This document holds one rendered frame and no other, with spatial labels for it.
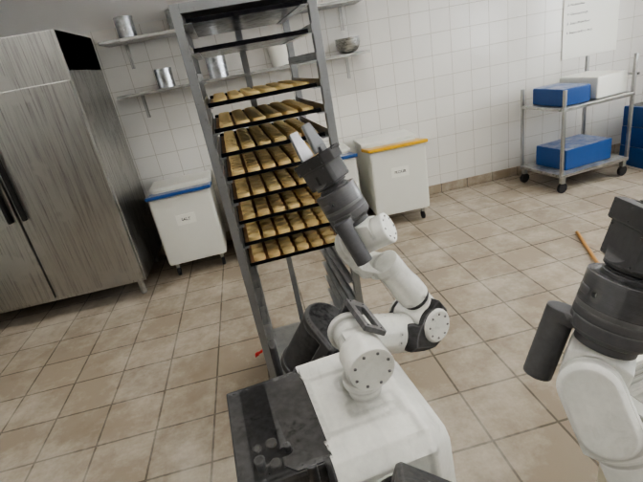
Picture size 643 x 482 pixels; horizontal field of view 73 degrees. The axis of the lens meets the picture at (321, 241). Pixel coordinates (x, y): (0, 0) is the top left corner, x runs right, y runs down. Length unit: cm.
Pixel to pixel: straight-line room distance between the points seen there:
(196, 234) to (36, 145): 132
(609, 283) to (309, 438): 42
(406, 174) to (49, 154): 283
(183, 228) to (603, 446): 361
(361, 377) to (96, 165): 321
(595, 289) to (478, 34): 450
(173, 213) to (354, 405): 334
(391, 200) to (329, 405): 348
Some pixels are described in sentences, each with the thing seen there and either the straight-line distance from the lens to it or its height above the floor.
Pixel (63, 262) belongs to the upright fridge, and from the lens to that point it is 397.
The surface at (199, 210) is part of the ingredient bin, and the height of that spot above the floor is 56.
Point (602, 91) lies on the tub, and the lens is 491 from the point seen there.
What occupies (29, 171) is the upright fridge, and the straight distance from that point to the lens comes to 381.
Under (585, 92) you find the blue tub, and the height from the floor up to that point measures 89.
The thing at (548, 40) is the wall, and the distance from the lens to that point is 537.
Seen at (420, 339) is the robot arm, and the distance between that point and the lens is 100.
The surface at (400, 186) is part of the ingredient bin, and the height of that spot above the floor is 38.
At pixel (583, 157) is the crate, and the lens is 495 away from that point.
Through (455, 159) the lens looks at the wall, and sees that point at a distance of 499.
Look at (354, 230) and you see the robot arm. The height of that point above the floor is 127.
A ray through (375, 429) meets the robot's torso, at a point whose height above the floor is 112.
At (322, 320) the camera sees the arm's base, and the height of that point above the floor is 113.
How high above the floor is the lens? 159
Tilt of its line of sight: 23 degrees down
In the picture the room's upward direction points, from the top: 11 degrees counter-clockwise
